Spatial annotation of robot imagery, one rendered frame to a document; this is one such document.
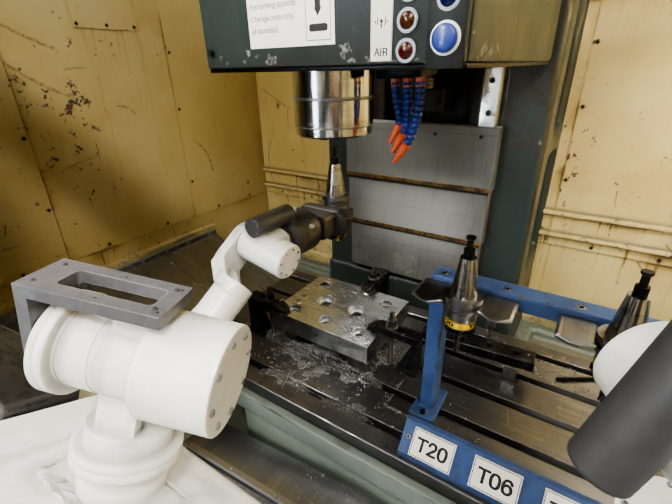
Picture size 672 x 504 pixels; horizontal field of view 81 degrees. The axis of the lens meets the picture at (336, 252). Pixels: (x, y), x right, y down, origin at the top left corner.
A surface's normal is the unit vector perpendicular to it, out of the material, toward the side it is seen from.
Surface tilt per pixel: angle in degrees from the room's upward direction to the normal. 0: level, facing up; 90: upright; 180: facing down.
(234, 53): 90
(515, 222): 90
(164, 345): 29
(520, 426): 0
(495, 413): 0
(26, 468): 24
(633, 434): 80
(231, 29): 90
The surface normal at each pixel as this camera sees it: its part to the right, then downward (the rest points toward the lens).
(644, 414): -0.86, 0.04
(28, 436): 0.20, -0.98
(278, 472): -0.13, -0.93
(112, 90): 0.84, 0.22
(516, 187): -0.55, 0.36
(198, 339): 0.11, -0.77
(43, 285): 0.16, -0.91
